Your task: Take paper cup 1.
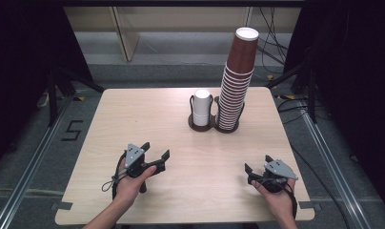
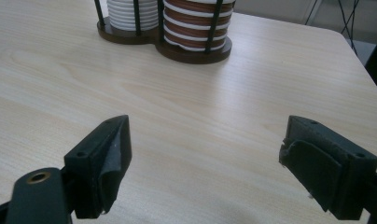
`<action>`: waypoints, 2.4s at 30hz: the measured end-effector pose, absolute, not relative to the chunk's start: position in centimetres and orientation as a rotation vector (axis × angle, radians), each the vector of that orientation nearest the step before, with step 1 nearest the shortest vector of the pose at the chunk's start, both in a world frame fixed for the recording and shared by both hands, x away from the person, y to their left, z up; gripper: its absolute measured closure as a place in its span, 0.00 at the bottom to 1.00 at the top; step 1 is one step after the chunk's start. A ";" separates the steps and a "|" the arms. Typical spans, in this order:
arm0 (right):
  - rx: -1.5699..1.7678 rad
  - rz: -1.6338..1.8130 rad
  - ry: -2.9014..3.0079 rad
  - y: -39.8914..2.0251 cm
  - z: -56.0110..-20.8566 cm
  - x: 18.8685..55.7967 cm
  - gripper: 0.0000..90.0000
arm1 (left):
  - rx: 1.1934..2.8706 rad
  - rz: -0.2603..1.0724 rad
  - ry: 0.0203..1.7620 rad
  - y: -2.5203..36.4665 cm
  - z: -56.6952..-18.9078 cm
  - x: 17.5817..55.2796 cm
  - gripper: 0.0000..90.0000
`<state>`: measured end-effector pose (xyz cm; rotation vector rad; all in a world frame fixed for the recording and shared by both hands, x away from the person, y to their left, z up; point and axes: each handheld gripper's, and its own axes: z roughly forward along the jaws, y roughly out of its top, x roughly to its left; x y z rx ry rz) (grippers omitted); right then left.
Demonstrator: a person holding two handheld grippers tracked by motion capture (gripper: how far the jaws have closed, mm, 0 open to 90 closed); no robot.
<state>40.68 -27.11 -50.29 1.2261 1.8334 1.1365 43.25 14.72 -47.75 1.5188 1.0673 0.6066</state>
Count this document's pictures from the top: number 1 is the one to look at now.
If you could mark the beige partition panel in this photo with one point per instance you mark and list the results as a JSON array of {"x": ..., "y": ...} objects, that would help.
[{"x": 181, "y": 19}]

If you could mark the aluminium floor rail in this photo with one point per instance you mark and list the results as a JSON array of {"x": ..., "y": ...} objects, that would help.
[
  {"x": 22, "y": 187},
  {"x": 336, "y": 178}
]

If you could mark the dark wooden double cup holder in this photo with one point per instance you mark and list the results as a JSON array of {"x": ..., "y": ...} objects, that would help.
[{"x": 198, "y": 129}]

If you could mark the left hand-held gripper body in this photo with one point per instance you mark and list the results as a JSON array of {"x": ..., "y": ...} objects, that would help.
[{"x": 133, "y": 154}]

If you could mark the person's left hand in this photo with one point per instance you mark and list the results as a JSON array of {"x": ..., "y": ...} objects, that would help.
[{"x": 127, "y": 187}]

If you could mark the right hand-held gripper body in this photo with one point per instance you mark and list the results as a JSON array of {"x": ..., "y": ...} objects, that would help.
[{"x": 279, "y": 168}]

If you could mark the person's right hand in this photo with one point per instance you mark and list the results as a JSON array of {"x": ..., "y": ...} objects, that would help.
[{"x": 279, "y": 203}]

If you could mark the black metal stand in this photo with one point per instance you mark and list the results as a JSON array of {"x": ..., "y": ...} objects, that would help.
[
  {"x": 52, "y": 105},
  {"x": 312, "y": 95}
]

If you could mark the dark curtain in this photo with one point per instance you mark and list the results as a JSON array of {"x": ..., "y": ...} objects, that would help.
[
  {"x": 355, "y": 79},
  {"x": 19, "y": 63}
]

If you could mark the yellow floor tape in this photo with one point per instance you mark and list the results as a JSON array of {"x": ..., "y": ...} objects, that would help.
[
  {"x": 289, "y": 96},
  {"x": 80, "y": 98},
  {"x": 270, "y": 77}
]

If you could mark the stack of brown cups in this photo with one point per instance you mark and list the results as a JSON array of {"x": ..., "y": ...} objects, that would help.
[{"x": 241, "y": 54}]

